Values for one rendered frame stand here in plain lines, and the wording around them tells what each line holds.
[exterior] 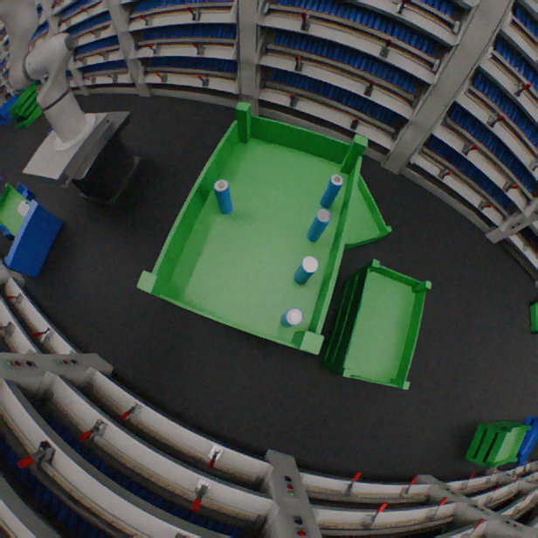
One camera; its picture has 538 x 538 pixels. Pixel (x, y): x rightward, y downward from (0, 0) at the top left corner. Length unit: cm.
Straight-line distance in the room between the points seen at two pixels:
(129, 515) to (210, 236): 48
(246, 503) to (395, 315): 63
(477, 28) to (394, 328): 96
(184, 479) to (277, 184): 61
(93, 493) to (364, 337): 72
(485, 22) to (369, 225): 92
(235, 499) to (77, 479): 34
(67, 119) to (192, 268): 74
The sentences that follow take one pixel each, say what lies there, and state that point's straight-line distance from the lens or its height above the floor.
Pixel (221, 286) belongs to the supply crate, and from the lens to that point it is 33.
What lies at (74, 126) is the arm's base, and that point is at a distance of 95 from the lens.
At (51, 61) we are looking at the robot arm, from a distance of 84.
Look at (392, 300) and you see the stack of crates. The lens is 75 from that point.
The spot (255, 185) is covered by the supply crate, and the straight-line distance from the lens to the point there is 38.
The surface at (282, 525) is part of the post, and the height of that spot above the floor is 41.
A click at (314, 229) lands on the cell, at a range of 31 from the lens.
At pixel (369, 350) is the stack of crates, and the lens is 71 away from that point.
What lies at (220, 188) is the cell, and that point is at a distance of 31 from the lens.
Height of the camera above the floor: 80
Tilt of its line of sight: 75 degrees down
